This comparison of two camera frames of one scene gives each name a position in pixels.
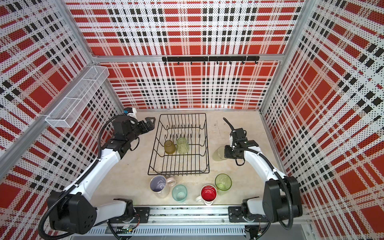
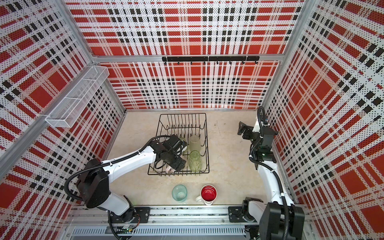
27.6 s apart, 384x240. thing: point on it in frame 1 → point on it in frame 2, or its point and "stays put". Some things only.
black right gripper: x=227 y=152 → x=245 y=127
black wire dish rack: x=181 y=147 stays put
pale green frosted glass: x=219 y=155 → x=194 y=143
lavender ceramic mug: x=160 y=186 → x=169 y=169
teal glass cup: x=179 y=192 stays put
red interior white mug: x=208 y=194 stays put
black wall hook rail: x=204 y=59 stays put
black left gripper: x=151 y=126 → x=177 y=165
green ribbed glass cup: x=182 y=146 stays put
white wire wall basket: x=69 y=111 stays put
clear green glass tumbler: x=223 y=182 → x=195 y=161
